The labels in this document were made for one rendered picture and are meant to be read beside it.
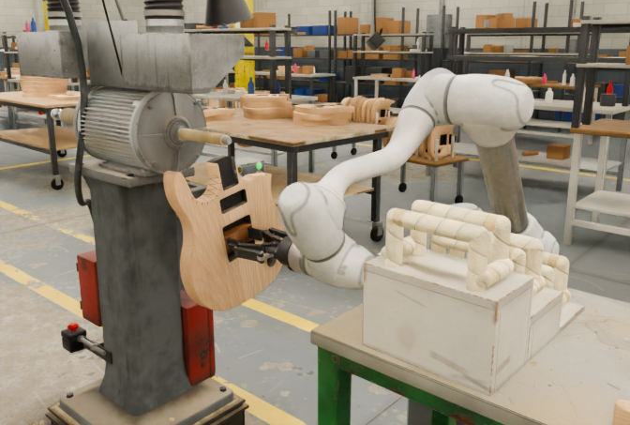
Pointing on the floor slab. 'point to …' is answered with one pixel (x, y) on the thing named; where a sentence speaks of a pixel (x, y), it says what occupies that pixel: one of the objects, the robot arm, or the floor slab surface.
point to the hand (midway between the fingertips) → (240, 237)
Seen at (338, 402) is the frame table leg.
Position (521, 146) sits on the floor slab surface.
